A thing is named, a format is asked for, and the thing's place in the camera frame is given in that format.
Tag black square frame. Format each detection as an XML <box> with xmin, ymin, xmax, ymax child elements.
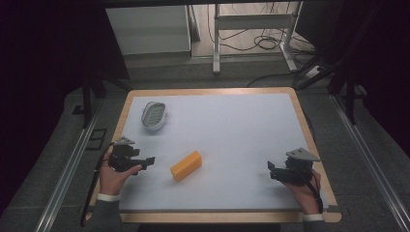
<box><xmin>84</xmin><ymin>128</ymin><xmax>108</xmax><ymax>152</ymax></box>

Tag person's left hand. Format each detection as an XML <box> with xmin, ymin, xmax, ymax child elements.
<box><xmin>98</xmin><ymin>152</ymin><xmax>143</xmax><ymax>197</ymax></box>

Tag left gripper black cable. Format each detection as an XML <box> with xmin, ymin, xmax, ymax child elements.
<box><xmin>79</xmin><ymin>142</ymin><xmax>116</xmax><ymax>228</ymax></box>

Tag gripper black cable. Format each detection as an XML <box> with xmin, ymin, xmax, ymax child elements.
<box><xmin>298</xmin><ymin>165</ymin><xmax>325</xmax><ymax>215</ymax></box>
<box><xmin>79</xmin><ymin>142</ymin><xmax>116</xmax><ymax>228</ymax></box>

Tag white power strip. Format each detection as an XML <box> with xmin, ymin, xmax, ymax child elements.
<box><xmin>304</xmin><ymin>65</ymin><xmax>325</xmax><ymax>80</ymax></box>

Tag black metal stand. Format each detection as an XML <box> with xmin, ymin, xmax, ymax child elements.
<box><xmin>71</xmin><ymin>75</ymin><xmax>132</xmax><ymax>130</ymax></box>
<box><xmin>294</xmin><ymin>3</ymin><xmax>383</xmax><ymax>127</ymax></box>

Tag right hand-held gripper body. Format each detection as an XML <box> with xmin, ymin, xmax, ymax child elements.
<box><xmin>282</xmin><ymin>147</ymin><xmax>321</xmax><ymax>187</ymax></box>

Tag dark curtain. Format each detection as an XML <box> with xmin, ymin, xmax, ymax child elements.
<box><xmin>0</xmin><ymin>0</ymin><xmax>131</xmax><ymax>217</ymax></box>
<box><xmin>294</xmin><ymin>0</ymin><xmax>410</xmax><ymax>159</ymax></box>

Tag person's right hand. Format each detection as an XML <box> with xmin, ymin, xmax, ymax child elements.
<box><xmin>280</xmin><ymin>169</ymin><xmax>324</xmax><ymax>216</ymax></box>

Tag black floor cables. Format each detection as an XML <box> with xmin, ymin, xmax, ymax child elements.
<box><xmin>207</xmin><ymin>2</ymin><xmax>316</xmax><ymax>54</ymax></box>

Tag grey oval soap dish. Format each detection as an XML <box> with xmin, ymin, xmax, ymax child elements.
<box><xmin>140</xmin><ymin>101</ymin><xmax>168</xmax><ymax>131</ymax></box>

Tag wooden table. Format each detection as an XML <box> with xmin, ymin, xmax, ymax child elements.
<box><xmin>88</xmin><ymin>86</ymin><xmax>343</xmax><ymax>224</ymax></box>

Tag orange soap bar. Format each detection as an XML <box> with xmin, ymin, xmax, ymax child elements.
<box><xmin>169</xmin><ymin>150</ymin><xmax>203</xmax><ymax>184</ymax></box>

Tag white cabinet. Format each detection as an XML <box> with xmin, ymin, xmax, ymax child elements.
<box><xmin>104</xmin><ymin>5</ymin><xmax>192</xmax><ymax>56</ymax></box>

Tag white table mat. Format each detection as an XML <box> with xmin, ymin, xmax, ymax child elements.
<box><xmin>118</xmin><ymin>93</ymin><xmax>330</xmax><ymax>213</ymax></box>

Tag white metal stand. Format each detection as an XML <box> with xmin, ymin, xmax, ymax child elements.
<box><xmin>211</xmin><ymin>1</ymin><xmax>305</xmax><ymax>75</ymax></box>

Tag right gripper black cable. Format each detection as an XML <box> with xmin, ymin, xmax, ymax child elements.
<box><xmin>298</xmin><ymin>165</ymin><xmax>325</xmax><ymax>215</ymax></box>

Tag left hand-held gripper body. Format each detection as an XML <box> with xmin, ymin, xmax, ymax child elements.
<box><xmin>107</xmin><ymin>135</ymin><xmax>143</xmax><ymax>173</ymax></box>

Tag aluminium rail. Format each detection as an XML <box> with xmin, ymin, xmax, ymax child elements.
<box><xmin>330</xmin><ymin>93</ymin><xmax>410</xmax><ymax>232</ymax></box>
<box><xmin>33</xmin><ymin>99</ymin><xmax>104</xmax><ymax>232</ymax></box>

